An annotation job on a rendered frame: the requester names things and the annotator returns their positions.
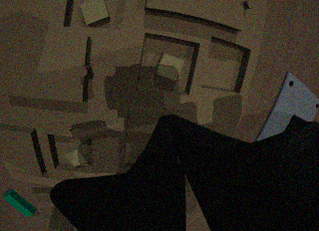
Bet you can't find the tan wooden puzzle board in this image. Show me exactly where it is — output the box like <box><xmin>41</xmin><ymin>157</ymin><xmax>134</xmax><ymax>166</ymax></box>
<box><xmin>0</xmin><ymin>0</ymin><xmax>267</xmax><ymax>187</ymax></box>

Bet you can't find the green rectangular block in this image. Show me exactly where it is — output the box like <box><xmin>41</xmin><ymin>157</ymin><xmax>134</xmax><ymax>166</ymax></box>
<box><xmin>3</xmin><ymin>188</ymin><xmax>36</xmax><ymax>216</ymax></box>

